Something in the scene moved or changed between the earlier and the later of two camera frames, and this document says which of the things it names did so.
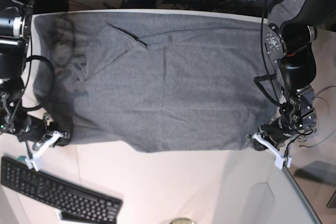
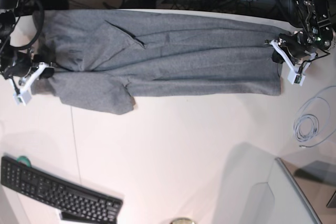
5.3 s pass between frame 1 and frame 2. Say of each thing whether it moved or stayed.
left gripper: moved
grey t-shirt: moved
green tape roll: stayed
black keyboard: stayed
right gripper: moved
